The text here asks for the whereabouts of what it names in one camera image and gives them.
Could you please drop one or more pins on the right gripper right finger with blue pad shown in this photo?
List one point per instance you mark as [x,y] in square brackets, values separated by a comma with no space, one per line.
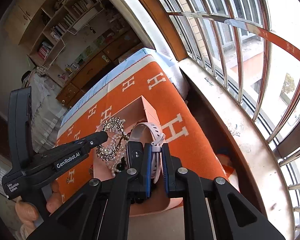
[213,209]

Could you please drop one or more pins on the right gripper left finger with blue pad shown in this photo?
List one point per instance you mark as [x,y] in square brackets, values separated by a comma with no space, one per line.
[100,209]

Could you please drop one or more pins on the pink jewelry box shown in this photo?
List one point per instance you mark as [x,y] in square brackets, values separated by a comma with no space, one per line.
[139,110]

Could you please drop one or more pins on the gold rhinestone hair comb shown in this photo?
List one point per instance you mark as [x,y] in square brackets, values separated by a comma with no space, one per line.
[115,130]

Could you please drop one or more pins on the white lace covered furniture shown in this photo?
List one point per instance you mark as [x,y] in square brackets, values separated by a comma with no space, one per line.
[47,111]

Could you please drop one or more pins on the orange H pattern blanket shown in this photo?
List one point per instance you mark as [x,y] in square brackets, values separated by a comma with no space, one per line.
[138,91]

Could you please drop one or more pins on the wooden desk with drawers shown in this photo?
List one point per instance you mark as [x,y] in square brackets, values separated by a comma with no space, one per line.
[97,66]

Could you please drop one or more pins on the wooden bookshelf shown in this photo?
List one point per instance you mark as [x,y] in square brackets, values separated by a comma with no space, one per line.
[40,26]

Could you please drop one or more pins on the light blue patterned sheet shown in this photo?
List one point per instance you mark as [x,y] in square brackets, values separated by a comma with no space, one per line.
[162,60]

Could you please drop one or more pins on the metal window grille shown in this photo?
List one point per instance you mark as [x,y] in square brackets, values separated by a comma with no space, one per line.
[262,76]

